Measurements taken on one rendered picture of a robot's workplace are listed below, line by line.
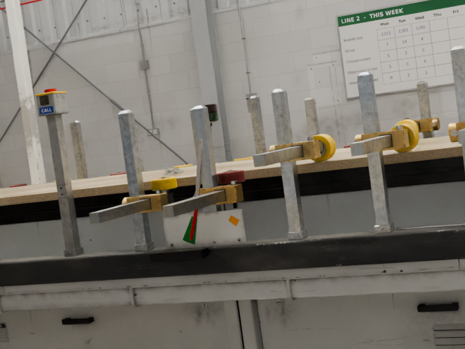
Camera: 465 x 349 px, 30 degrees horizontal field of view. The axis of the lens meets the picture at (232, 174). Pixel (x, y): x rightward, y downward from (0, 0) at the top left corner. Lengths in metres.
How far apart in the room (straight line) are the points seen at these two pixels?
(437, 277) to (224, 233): 0.61
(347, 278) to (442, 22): 7.27
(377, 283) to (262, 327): 0.54
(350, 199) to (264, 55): 7.59
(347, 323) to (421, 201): 0.46
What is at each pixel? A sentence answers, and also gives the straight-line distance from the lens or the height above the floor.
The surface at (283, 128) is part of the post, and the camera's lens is 2.42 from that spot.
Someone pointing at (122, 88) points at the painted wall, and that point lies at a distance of 10.98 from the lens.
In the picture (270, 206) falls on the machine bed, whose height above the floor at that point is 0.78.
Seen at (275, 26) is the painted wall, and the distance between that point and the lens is 10.10.
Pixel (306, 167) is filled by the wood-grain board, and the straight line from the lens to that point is 2.58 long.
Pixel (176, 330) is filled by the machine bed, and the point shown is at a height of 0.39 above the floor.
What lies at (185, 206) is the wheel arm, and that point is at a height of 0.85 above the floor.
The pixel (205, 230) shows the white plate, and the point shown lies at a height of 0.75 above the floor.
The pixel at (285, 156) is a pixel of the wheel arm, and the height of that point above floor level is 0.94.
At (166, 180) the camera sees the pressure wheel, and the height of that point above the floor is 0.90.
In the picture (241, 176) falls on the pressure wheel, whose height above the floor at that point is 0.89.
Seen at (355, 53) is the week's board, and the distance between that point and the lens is 9.77.
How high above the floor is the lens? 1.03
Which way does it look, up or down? 3 degrees down
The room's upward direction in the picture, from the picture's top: 8 degrees counter-clockwise
